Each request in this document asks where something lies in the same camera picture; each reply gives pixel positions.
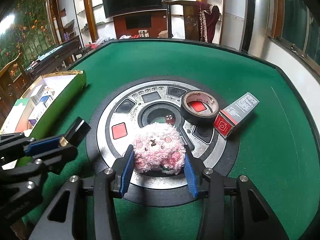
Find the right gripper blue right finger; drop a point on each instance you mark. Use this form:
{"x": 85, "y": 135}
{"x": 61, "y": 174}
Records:
{"x": 252, "y": 216}

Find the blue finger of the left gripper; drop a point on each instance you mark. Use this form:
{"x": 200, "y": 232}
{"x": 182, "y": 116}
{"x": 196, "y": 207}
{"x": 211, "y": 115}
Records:
{"x": 53, "y": 160}
{"x": 16, "y": 145}

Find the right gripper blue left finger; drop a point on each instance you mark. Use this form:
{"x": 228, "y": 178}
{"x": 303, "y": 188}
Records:
{"x": 65, "y": 216}

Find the large green white medicine box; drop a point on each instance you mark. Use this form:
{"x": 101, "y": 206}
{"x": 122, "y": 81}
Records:
{"x": 14, "y": 116}

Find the blue white medicine box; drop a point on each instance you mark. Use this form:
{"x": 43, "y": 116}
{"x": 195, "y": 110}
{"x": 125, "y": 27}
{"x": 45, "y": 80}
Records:
{"x": 45, "y": 101}

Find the grey red narrow box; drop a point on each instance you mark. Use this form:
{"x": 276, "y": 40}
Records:
{"x": 231, "y": 116}

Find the pink fluffy plush toy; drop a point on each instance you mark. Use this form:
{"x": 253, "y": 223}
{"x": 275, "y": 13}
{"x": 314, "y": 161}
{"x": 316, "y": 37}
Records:
{"x": 159, "y": 147}

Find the small white grey box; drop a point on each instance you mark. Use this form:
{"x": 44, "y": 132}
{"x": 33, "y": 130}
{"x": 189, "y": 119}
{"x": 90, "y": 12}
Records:
{"x": 37, "y": 93}

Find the gold rimmed white storage box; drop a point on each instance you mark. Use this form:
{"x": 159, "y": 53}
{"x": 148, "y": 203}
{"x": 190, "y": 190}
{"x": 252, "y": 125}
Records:
{"x": 37, "y": 121}

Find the wooden armchair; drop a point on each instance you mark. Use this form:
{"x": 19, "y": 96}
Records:
{"x": 10, "y": 92}

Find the round mahjong table control panel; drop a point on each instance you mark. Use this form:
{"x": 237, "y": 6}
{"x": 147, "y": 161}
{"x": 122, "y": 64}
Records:
{"x": 146, "y": 114}

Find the red brown tv cabinet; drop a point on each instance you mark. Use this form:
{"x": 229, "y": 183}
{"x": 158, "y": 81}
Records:
{"x": 152, "y": 21}

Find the wooden chair with red cloth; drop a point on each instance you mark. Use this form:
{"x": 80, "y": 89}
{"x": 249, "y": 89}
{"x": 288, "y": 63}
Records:
{"x": 200, "y": 19}

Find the window with green grille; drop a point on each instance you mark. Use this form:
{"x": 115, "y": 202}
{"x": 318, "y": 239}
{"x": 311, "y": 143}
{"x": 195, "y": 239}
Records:
{"x": 295, "y": 27}

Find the floral wall mural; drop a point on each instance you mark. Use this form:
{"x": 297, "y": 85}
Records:
{"x": 26, "y": 29}

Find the wooden wall shelving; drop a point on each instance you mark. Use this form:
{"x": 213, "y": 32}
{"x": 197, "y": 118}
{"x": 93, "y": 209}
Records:
{"x": 74, "y": 10}

